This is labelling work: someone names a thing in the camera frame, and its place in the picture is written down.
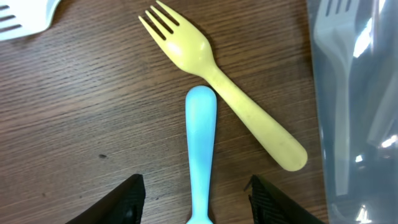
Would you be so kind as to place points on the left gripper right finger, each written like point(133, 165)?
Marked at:
point(270, 205)

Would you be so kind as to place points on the yellow plastic fork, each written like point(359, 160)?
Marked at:
point(190, 51)

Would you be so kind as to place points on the left clear plastic container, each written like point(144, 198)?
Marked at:
point(372, 194)

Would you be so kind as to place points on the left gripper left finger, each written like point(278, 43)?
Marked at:
point(123, 205)

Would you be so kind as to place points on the white curved thin fork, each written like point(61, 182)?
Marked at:
point(334, 33)

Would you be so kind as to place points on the white fork horizontal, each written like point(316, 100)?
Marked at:
point(26, 17)

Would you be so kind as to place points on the light blue plastic fork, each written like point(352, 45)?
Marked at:
point(200, 113)

